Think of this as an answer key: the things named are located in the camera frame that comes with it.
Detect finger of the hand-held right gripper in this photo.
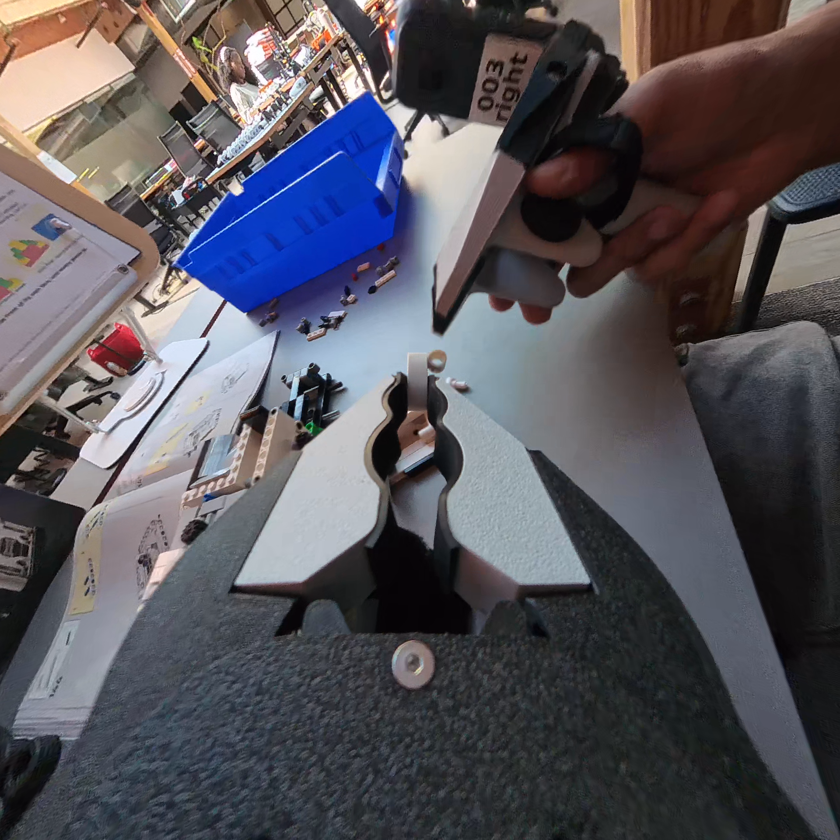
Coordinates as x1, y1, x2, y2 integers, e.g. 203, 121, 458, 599
430, 150, 528, 337

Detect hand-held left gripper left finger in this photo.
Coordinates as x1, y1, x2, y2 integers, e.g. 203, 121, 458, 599
233, 373, 409, 598

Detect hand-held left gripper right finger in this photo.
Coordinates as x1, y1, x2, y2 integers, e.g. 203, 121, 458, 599
427, 376, 593, 614

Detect small white lego connector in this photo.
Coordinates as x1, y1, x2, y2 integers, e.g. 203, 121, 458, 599
406, 350, 448, 421

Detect white grey green lego vehicle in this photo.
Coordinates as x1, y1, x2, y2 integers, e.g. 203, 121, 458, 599
140, 363, 347, 601

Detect scattered small lego pieces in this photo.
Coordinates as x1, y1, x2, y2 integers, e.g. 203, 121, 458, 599
258, 241, 403, 343

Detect lego instruction booklet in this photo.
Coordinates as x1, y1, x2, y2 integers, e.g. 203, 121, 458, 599
13, 330, 282, 741

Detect person's right hand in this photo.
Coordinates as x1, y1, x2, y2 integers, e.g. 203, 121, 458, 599
489, 26, 790, 327

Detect blue plastic bin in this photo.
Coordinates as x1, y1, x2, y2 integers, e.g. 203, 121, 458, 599
175, 91, 406, 314

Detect white board stand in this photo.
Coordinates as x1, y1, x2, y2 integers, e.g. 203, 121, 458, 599
36, 338, 211, 471

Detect long wooden desk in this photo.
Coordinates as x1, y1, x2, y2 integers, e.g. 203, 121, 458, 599
206, 29, 355, 191

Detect red bag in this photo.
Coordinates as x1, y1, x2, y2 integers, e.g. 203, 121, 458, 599
87, 323, 147, 376

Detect black office chair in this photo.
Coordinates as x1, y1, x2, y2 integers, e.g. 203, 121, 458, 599
736, 163, 840, 334

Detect person's grey pants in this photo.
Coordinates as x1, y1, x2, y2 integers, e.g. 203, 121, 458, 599
679, 320, 840, 802

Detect dark printed booklet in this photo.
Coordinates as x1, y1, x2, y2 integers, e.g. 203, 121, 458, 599
0, 484, 88, 664

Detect wooden instruction board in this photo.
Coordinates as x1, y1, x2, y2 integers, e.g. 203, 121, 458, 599
0, 146, 160, 419

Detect white lego beam frame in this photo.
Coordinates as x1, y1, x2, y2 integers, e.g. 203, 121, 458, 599
388, 410, 439, 483

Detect wooden post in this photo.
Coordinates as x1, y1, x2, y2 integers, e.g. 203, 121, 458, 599
619, 0, 791, 345

